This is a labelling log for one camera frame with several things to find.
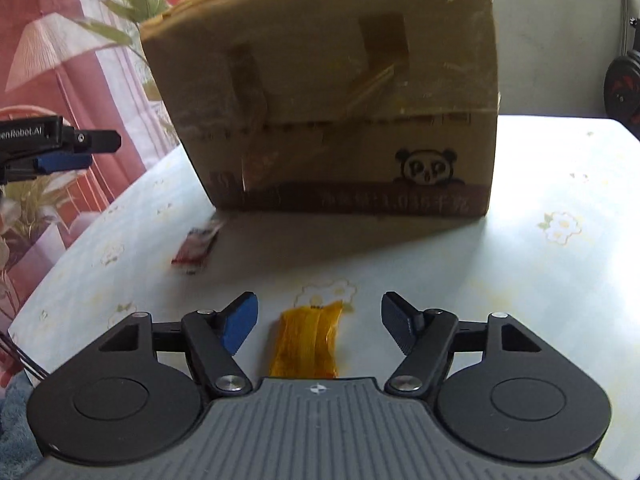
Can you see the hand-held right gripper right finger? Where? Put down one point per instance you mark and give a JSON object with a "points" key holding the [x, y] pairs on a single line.
{"points": [[397, 322]]}

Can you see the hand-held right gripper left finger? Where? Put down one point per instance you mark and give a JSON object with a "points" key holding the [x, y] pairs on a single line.
{"points": [[239, 322]]}

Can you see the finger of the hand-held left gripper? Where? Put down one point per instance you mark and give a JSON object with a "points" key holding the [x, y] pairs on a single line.
{"points": [[62, 162], [97, 141]]}

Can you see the orange snack packet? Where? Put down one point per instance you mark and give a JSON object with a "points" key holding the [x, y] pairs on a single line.
{"points": [[307, 342]]}

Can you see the brown cardboard box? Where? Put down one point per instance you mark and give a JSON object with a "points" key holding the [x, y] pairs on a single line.
{"points": [[340, 85]]}

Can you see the red snack packet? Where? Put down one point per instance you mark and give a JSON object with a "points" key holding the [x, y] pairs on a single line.
{"points": [[195, 247]]}

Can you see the red printed backdrop cloth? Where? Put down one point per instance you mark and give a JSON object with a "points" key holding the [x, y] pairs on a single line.
{"points": [[60, 60]]}

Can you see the white floral tablecloth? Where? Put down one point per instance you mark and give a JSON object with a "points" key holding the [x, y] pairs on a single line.
{"points": [[550, 270]]}

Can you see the blue towel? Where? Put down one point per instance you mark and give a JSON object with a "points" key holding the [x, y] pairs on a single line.
{"points": [[15, 425]]}

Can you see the black exercise bike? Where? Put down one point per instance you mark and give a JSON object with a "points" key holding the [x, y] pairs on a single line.
{"points": [[622, 85]]}

